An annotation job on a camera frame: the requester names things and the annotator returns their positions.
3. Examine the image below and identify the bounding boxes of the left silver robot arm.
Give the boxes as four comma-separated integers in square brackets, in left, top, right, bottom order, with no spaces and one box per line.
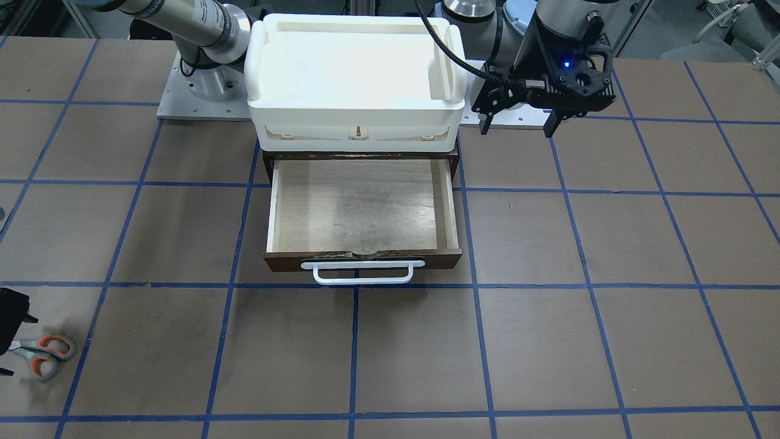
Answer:
[440,1,618,137]

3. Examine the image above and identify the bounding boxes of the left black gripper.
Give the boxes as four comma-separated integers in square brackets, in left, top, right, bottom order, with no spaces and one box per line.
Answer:
[470,34,615,138]

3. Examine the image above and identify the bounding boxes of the black braided cable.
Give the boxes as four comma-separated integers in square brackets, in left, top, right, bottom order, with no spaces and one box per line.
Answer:
[414,0,546,89]

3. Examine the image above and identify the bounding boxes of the white drawer handle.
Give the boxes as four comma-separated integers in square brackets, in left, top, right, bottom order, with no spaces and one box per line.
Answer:
[300,260,426,286]

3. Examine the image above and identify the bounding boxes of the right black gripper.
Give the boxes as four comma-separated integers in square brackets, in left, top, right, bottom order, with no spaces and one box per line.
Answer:
[1,287,38,355]

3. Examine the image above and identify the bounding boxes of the open wooden drawer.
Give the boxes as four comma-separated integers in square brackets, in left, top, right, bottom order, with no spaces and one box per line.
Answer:
[264,159,463,272]

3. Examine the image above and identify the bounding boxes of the grey orange handled scissors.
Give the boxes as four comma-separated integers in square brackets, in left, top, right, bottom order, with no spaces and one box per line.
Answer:
[8,335,76,382]

